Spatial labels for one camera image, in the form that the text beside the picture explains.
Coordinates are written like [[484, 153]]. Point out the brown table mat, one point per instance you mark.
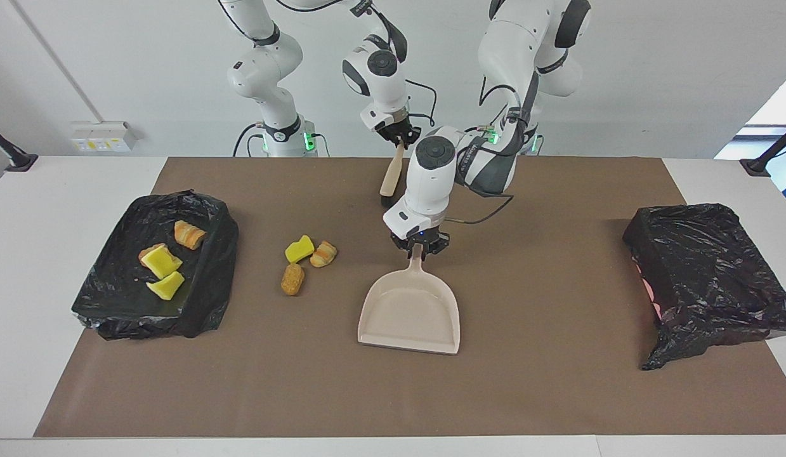
[[431, 393]]

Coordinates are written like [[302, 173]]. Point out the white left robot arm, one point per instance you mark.
[[431, 184]]

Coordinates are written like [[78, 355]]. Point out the small yellow sponge piece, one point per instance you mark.
[[167, 286]]

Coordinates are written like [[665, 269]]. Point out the pink bin with black bag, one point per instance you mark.
[[703, 273]]

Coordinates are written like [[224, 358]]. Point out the beige plastic dustpan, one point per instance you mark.
[[408, 317]]

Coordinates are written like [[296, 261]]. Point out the window with grey frame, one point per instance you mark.
[[779, 108]]

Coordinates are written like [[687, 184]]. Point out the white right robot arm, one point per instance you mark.
[[266, 63]]

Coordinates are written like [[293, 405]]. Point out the beige hand brush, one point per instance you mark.
[[391, 181]]

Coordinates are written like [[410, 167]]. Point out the notched yellow sponge piece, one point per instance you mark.
[[162, 263]]

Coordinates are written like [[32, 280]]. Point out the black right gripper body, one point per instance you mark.
[[399, 129]]

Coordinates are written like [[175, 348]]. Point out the orange striped bread piece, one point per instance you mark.
[[189, 235], [324, 254]]

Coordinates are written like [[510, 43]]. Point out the white wall outlet box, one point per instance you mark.
[[101, 136]]

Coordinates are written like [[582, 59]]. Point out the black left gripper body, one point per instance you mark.
[[421, 239]]

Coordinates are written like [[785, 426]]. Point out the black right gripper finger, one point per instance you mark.
[[413, 139], [394, 143]]

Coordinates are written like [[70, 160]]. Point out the black clamp stand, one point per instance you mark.
[[18, 162], [757, 166]]

